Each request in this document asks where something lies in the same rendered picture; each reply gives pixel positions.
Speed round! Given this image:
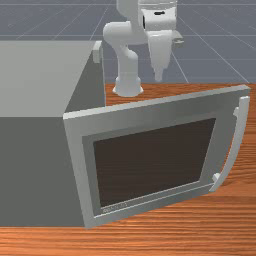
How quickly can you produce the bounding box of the grey microwave oven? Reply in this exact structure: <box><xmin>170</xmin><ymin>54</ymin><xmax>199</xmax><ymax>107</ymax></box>
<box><xmin>0</xmin><ymin>40</ymin><xmax>107</xmax><ymax>228</ymax></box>

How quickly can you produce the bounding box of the grey microwave door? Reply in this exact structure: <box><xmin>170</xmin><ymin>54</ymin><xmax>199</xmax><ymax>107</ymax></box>
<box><xmin>62</xmin><ymin>84</ymin><xmax>251</xmax><ymax>230</ymax></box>

